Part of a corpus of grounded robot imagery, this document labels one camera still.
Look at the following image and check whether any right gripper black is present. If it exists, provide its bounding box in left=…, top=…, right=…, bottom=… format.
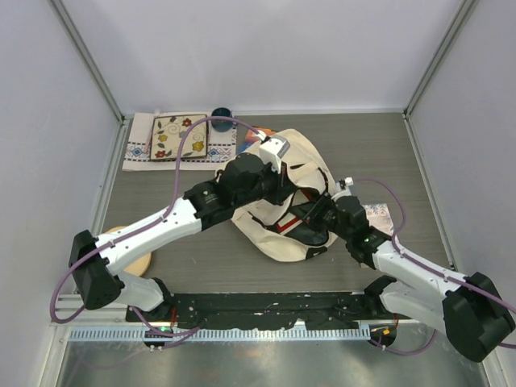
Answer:
left=288, top=191, right=352, bottom=241

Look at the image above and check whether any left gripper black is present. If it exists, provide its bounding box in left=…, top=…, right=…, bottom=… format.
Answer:
left=235, top=158, right=298, bottom=209

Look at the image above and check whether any floral pastel notebook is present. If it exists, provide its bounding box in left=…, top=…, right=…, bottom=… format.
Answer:
left=364, top=203, right=394, bottom=235

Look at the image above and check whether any blue sunset paperback book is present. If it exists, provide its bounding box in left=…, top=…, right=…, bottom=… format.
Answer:
left=237, top=126, right=277, bottom=153

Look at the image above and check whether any cream canvas backpack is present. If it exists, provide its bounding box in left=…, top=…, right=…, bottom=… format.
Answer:
left=231, top=129, right=340, bottom=263

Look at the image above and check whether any red white paperback book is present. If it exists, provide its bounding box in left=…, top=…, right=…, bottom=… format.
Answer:
left=276, top=216, right=302, bottom=235

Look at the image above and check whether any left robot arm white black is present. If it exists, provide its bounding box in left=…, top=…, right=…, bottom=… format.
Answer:
left=69, top=153, right=294, bottom=322

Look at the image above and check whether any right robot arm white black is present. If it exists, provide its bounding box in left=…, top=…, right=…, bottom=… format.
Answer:
left=303, top=195, right=515, bottom=362

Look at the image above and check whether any white patterned placemat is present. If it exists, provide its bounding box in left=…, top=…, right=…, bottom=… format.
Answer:
left=123, top=112, right=237, bottom=171

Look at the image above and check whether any dark blue ceramic mug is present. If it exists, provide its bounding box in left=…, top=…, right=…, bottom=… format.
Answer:
left=210, top=107, right=235, bottom=133

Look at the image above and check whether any floral square ceramic plate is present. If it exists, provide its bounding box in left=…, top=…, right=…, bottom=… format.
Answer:
left=150, top=114, right=209, bottom=161

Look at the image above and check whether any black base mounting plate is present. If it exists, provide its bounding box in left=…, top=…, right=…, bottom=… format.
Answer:
left=144, top=292, right=396, bottom=331

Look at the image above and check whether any round wooden bird coaster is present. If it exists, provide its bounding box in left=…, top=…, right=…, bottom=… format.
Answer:
left=102, top=226, right=154, bottom=278

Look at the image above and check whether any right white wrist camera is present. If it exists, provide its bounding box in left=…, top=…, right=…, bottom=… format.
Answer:
left=338, top=177, right=355, bottom=192

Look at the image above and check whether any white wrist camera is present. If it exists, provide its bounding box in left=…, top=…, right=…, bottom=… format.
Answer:
left=338, top=177, right=355, bottom=192
left=259, top=135, right=290, bottom=173

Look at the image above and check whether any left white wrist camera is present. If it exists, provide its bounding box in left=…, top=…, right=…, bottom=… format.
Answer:
left=259, top=135, right=290, bottom=173

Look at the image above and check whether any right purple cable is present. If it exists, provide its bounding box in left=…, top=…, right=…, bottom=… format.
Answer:
left=350, top=177, right=516, bottom=356

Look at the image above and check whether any purple cable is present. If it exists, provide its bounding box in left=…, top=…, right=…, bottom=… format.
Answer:
left=48, top=115, right=271, bottom=350
left=350, top=177, right=516, bottom=356

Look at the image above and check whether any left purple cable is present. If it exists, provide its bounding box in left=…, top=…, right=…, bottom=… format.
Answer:
left=48, top=115, right=271, bottom=350

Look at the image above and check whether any slotted grey cable duct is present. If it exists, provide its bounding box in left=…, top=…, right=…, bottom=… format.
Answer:
left=69, top=324, right=371, bottom=342

